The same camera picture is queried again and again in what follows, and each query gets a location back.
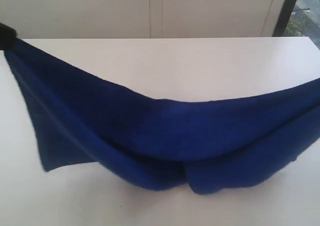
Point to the blue terry towel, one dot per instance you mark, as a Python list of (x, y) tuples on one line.
[(158, 144)]

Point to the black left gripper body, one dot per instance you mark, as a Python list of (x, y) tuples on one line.
[(8, 36)]

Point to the black window frame post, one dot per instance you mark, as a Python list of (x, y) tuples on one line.
[(283, 18)]

